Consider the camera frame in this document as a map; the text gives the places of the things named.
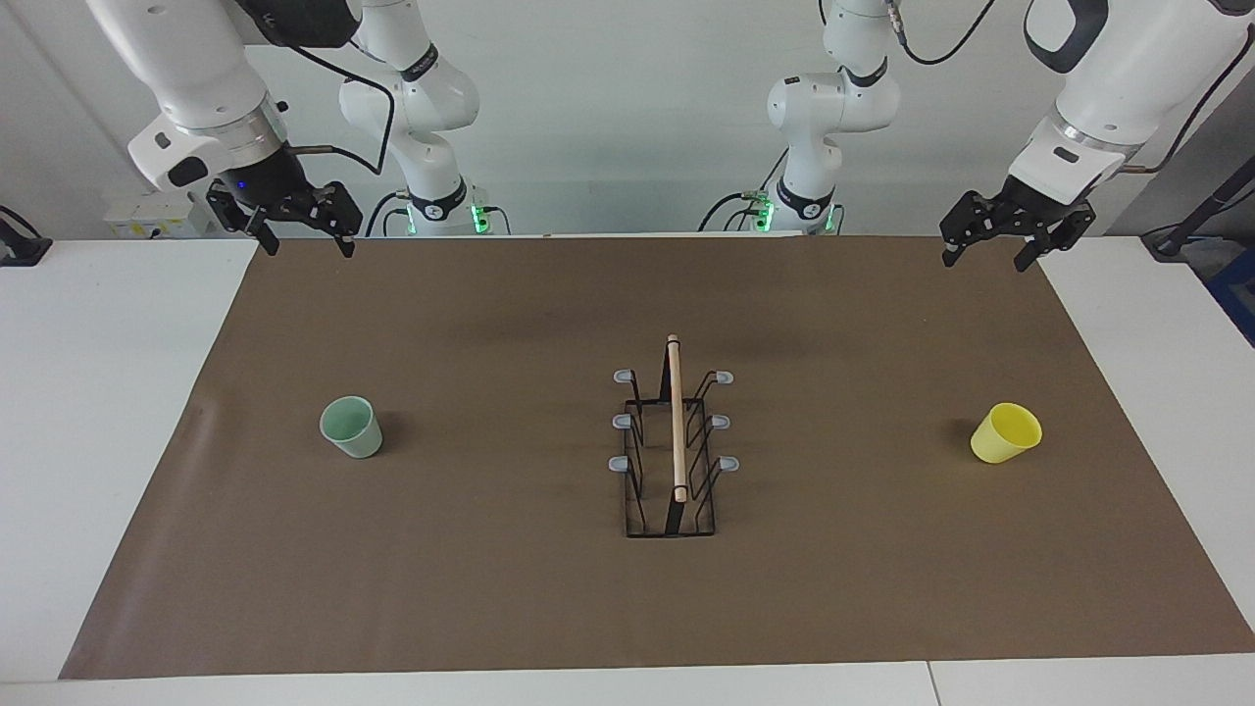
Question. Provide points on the pale green cup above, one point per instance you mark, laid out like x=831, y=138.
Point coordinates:
x=351, y=431

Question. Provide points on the blue crate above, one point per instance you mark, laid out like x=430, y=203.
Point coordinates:
x=1237, y=294

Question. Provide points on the black stand leg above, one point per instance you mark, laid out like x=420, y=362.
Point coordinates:
x=1206, y=211

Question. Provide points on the yellow cup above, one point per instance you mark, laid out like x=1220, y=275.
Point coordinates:
x=1005, y=436

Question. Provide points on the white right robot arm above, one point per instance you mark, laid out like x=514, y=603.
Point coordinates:
x=196, y=59

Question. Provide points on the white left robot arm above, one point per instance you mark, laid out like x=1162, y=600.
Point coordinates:
x=1108, y=69

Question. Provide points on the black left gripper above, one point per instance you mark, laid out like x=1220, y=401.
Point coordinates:
x=1031, y=204

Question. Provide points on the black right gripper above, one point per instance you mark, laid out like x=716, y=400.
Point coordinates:
x=263, y=181

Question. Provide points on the brown paper mat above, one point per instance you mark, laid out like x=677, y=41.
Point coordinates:
x=490, y=588

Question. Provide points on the white power strip box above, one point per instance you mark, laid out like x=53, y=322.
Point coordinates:
x=157, y=216

